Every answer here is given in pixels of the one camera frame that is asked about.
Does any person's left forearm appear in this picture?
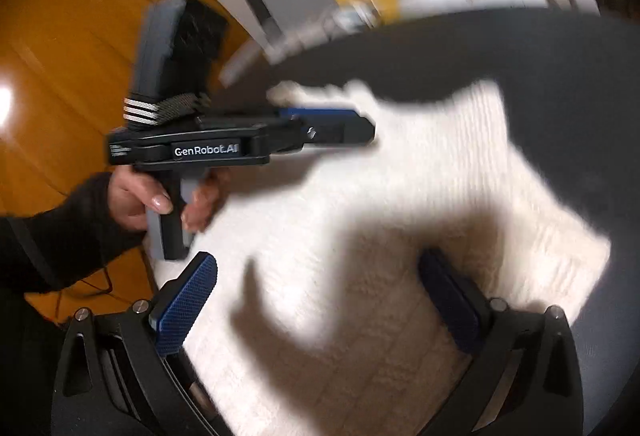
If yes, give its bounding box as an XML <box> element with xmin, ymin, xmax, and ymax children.
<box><xmin>0</xmin><ymin>171</ymin><xmax>146</xmax><ymax>297</ymax></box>

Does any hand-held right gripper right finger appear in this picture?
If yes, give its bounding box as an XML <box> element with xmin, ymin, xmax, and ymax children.
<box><xmin>418</xmin><ymin>247</ymin><xmax>585</xmax><ymax>436</ymax></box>

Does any person's left hand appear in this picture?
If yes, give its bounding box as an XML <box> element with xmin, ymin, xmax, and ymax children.
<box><xmin>108</xmin><ymin>165</ymin><xmax>232</xmax><ymax>233</ymax></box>

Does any cream knitted sweater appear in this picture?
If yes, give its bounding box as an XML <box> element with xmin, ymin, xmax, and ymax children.
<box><xmin>150</xmin><ymin>78</ymin><xmax>613</xmax><ymax>436</ymax></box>

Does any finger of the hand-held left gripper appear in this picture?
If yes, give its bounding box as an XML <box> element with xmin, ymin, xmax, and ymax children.
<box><xmin>277</xmin><ymin>106</ymin><xmax>361</xmax><ymax>123</ymax></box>
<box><xmin>300</xmin><ymin>116</ymin><xmax>377</xmax><ymax>147</ymax></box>

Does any wooden wardrobe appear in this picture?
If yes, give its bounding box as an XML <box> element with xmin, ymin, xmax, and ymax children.
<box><xmin>0</xmin><ymin>0</ymin><xmax>261</xmax><ymax>322</ymax></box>

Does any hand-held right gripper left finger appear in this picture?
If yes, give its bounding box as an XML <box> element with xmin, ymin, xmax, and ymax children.
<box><xmin>50</xmin><ymin>251</ymin><xmax>219</xmax><ymax>436</ymax></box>

